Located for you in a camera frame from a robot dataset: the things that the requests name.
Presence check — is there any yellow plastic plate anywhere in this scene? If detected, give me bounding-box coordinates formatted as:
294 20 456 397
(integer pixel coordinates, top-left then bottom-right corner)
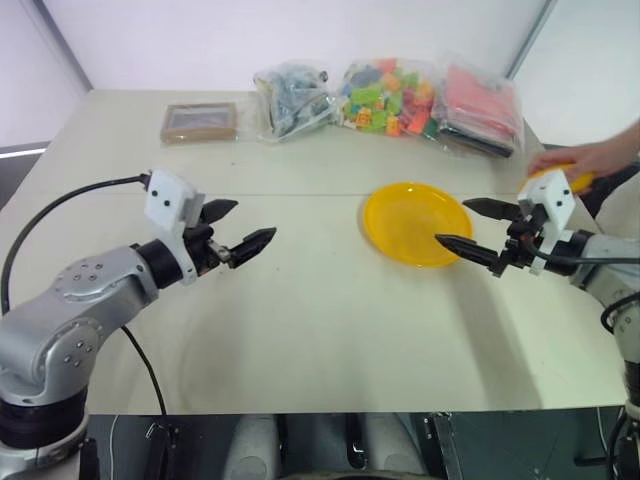
361 181 476 269

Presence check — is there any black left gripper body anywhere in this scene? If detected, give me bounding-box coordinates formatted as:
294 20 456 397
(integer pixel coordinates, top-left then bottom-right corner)
182 222 237 277

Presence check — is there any clear bag of grey parts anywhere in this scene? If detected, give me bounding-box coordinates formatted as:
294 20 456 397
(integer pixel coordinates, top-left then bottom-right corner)
252 59 337 147

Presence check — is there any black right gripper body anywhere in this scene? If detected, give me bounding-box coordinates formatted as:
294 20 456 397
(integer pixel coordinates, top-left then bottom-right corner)
498 203 550 272

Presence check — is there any person's bare hand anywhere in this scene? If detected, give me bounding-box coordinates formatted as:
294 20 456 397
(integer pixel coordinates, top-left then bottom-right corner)
528 136 633 178

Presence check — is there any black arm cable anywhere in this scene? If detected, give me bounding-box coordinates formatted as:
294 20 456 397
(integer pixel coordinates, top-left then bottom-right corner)
527 238 640 332
0 172 168 416

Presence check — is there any clear bag of red-black items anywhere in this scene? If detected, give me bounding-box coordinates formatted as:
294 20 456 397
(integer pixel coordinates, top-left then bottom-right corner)
428 51 526 161

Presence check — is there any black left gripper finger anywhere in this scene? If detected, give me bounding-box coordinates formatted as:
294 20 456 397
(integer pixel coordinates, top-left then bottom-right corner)
226 226 278 270
200 198 239 225

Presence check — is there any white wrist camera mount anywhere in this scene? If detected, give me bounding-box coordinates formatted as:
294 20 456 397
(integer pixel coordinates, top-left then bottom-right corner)
516 168 577 277
143 168 208 287

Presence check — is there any brown framed flat box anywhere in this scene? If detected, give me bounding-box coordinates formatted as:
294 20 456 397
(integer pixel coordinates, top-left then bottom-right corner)
160 101 239 147

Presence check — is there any clear bag of colourful blocks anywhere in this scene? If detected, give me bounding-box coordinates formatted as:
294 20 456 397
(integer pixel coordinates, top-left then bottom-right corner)
331 56 445 142

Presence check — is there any yellow orange object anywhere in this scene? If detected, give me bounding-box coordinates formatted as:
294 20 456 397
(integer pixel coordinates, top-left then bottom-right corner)
519 167 597 195

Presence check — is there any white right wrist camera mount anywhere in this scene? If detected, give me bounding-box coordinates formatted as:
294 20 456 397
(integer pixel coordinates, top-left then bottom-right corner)
516 168 577 277

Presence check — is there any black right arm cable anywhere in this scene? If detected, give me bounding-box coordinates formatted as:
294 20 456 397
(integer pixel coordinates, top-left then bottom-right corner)
527 238 640 332

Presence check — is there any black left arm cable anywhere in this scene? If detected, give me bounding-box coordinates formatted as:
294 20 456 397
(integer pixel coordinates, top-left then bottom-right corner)
0 172 168 416

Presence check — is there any person's dark clothing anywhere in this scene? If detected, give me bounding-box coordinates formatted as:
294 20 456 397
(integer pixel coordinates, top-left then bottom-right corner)
581 158 640 237

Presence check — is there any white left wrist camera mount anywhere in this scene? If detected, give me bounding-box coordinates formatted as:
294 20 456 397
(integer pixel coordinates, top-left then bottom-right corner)
143 168 208 287

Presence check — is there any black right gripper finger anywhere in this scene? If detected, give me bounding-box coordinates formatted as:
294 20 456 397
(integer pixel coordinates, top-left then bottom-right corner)
434 233 507 277
462 197 522 222

